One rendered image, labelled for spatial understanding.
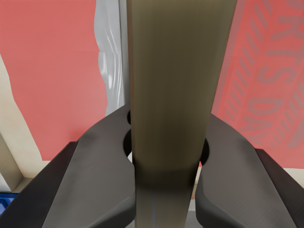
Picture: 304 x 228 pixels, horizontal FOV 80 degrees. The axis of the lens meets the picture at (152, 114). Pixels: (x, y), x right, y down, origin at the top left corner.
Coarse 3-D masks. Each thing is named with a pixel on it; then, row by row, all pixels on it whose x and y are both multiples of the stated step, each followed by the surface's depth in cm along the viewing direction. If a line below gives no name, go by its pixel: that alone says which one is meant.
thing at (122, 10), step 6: (120, 0) 10; (120, 6) 10; (126, 6) 10; (120, 12) 10; (126, 12) 10; (120, 18) 10; (126, 18) 10; (120, 24) 11; (126, 24) 11; (120, 30) 11; (126, 30) 11; (120, 36) 11; (126, 36) 11; (126, 42) 11; (126, 48) 11; (126, 54) 12; (126, 60) 12; (126, 66) 12; (126, 72) 12; (126, 78) 12; (126, 84) 13; (126, 90) 13; (126, 96) 13; (126, 102) 13
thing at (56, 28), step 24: (0, 0) 21; (24, 0) 21; (48, 0) 21; (72, 0) 21; (0, 24) 22; (24, 24) 22; (48, 24) 22; (72, 24) 22; (24, 48) 23; (48, 48) 23; (72, 48) 23; (96, 48) 23
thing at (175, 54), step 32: (128, 0) 5; (160, 0) 4; (192, 0) 4; (224, 0) 4; (128, 32) 5; (160, 32) 5; (192, 32) 5; (224, 32) 5; (128, 64) 6; (160, 64) 5; (192, 64) 5; (160, 96) 6; (192, 96) 6; (160, 128) 6; (192, 128) 6; (160, 160) 7; (192, 160) 7; (160, 192) 8; (160, 224) 10
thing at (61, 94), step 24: (0, 48) 24; (24, 72) 25; (48, 72) 25; (72, 72) 25; (96, 72) 25; (24, 96) 27; (48, 96) 27; (72, 96) 27; (96, 96) 27; (48, 120) 29; (72, 120) 29; (96, 120) 29; (48, 144) 32
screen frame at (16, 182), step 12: (0, 144) 31; (0, 156) 31; (12, 156) 34; (0, 168) 31; (12, 168) 34; (0, 180) 32; (12, 180) 34; (24, 180) 36; (0, 192) 34; (12, 192) 34; (192, 192) 35; (192, 204) 35
